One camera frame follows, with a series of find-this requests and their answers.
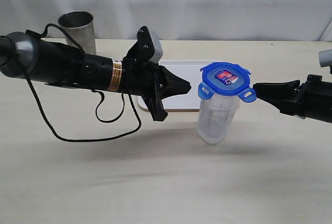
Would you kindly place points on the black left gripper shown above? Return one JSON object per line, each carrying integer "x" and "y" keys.
{"x": 146, "y": 79}

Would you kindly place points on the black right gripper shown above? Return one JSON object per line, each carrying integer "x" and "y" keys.
{"x": 313, "y": 99}

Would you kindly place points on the blue plastic lid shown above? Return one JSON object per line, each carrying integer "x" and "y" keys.
{"x": 226, "y": 79}

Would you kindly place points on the stainless steel cup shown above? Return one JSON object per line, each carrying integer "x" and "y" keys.
{"x": 79, "y": 25}

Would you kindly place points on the clear plastic container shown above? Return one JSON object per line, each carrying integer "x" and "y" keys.
{"x": 215, "y": 117}

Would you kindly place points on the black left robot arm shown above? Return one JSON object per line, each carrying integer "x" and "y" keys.
{"x": 27, "y": 54}

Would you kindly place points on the white rectangular tray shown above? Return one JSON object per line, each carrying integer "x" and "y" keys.
{"x": 184, "y": 94}

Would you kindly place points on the white backdrop curtain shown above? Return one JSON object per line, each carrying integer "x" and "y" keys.
{"x": 307, "y": 20}

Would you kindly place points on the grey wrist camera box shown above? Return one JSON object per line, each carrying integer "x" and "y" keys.
{"x": 158, "y": 50}
{"x": 325, "y": 58}

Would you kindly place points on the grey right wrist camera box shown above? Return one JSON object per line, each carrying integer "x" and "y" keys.
{"x": 325, "y": 58}

